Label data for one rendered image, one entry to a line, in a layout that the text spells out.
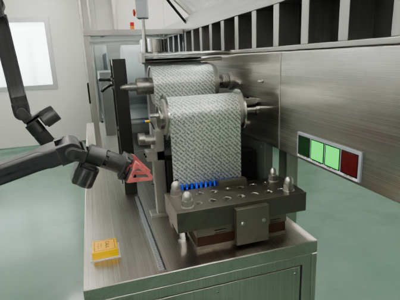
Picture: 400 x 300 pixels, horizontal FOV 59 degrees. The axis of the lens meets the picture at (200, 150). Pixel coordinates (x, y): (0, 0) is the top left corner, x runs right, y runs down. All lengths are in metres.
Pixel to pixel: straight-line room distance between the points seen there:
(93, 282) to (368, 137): 0.73
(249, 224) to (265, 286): 0.19
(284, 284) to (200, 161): 0.45
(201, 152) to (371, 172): 0.53
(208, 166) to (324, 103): 0.44
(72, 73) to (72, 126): 0.93
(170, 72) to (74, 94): 5.36
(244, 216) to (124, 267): 0.36
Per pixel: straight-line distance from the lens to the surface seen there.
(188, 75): 1.34
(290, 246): 1.07
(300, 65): 1.01
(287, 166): 1.45
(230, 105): 1.14
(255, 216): 1.02
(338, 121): 0.89
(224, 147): 1.16
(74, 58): 6.61
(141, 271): 0.98
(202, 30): 1.84
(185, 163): 1.13
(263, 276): 1.08
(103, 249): 1.05
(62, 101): 6.66
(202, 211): 0.97
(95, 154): 1.05
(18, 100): 1.46
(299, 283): 1.16
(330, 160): 0.91
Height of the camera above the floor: 1.43
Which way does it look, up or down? 15 degrees down
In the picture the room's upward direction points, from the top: 2 degrees counter-clockwise
